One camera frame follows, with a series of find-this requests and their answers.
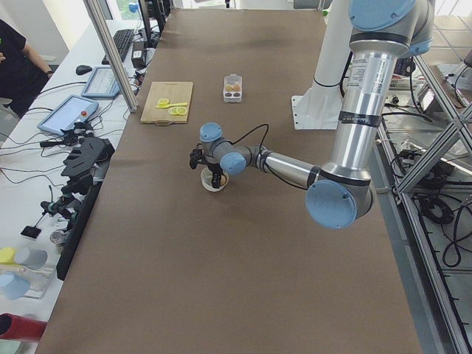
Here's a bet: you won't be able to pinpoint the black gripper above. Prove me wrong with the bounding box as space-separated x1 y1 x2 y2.
207 164 223 187

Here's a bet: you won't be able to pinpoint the white bowl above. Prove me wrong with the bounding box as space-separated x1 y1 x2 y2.
201 167 229 192

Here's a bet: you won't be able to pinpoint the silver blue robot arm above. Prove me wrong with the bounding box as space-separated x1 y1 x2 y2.
190 1 435 229

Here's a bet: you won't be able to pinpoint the clear plastic egg box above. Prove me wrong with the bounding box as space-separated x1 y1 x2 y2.
223 74 243 103

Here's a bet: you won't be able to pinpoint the black power adapter box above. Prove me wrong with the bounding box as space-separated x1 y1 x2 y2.
131 41 147 69

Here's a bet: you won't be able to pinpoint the yellow plastic knife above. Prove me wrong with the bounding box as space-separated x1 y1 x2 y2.
155 102 188 108

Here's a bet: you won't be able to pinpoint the lemon slice near knife tip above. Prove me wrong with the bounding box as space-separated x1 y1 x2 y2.
156 98 170 108

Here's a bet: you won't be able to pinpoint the bamboo cutting board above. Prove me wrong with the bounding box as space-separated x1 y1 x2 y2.
140 82 193 125

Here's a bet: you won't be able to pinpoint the white central mounting column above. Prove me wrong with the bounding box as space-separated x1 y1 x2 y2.
291 0 353 130

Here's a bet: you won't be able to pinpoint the black gripper stand parts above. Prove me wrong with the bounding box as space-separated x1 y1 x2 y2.
61 137 115 177

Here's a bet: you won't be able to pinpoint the blue teach pendant far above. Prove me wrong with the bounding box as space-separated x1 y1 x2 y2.
81 66 119 100

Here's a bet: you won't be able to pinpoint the blue teach pendant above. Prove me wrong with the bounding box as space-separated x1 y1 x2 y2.
37 95 99 136
81 66 119 100

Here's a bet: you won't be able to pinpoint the blue teach pendant near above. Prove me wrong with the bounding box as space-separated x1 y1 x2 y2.
37 95 99 136

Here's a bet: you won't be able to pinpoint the black keyboard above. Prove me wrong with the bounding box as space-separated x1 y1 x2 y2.
113 29 134 62

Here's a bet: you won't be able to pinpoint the black computer mouse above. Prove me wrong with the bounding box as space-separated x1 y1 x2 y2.
75 65 93 76

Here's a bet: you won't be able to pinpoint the grey plastic cup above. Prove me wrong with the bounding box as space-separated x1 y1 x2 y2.
14 247 48 270

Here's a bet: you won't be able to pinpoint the person in black shirt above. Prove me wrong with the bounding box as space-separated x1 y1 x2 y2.
1 20 54 117

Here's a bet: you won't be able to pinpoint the yellow plastic cup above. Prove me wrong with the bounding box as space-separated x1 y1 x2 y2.
0 247 16 264

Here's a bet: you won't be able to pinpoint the light blue plastic cup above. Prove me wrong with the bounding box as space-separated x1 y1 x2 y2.
0 272 30 300

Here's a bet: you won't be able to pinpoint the red cylinder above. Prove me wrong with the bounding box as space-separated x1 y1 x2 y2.
1 313 47 343

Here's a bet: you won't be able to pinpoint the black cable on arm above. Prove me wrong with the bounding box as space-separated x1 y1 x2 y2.
232 123 310 189

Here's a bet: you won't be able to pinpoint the lemon slice at handle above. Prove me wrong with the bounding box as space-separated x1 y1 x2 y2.
176 106 187 115

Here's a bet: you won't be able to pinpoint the aluminium frame post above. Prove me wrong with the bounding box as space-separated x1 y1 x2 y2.
83 0 138 113

